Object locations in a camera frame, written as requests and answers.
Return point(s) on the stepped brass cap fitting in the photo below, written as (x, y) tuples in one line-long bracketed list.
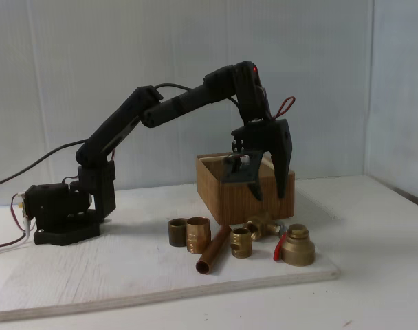
[(298, 249)]

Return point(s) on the white motor controller board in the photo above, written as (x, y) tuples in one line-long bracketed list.
[(22, 206)]

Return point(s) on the short dark brass sleeve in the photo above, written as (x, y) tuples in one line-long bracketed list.
[(177, 233)]

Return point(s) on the copper pipe piece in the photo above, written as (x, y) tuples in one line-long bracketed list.
[(214, 249)]

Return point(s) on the copper-toned threaded coupling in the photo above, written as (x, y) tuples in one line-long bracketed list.
[(198, 237)]

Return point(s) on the white plywood board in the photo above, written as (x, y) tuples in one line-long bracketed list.
[(109, 275)]

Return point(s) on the slatted wooden box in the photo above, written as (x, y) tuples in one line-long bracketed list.
[(216, 199)]

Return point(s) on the black gripper camera mount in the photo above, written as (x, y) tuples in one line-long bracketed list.
[(243, 175)]

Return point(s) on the brass threaded nipple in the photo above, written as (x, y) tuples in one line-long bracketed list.
[(241, 244)]

